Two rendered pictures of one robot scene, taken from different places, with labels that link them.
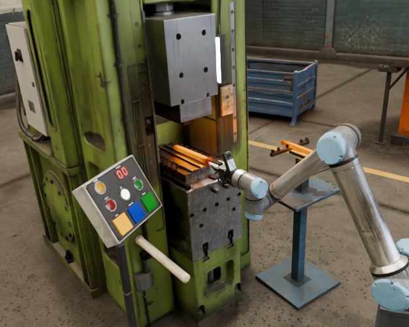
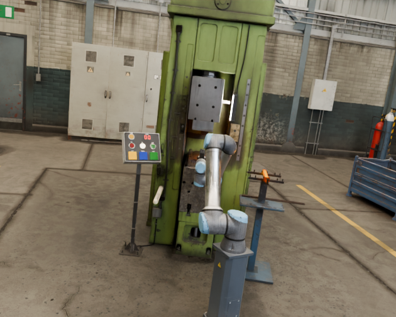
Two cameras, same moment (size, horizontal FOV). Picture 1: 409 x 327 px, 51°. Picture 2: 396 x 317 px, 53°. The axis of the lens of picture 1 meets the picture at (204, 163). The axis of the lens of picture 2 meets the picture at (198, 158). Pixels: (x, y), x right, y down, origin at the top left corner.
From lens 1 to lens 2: 2.37 m
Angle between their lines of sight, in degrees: 37
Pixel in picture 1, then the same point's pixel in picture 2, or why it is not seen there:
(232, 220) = not seen: hidden behind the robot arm
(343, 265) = (290, 281)
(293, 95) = not seen: outside the picture
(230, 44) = (244, 102)
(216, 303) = (190, 250)
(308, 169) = not seen: hidden behind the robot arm
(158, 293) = (164, 228)
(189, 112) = (198, 126)
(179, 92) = (194, 113)
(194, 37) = (209, 88)
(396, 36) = not seen: outside the picture
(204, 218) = (192, 188)
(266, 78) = (385, 174)
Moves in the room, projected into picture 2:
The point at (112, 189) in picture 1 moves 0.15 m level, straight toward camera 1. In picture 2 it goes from (137, 140) to (127, 142)
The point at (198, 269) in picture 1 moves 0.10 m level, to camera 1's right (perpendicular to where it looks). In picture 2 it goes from (181, 217) to (189, 221)
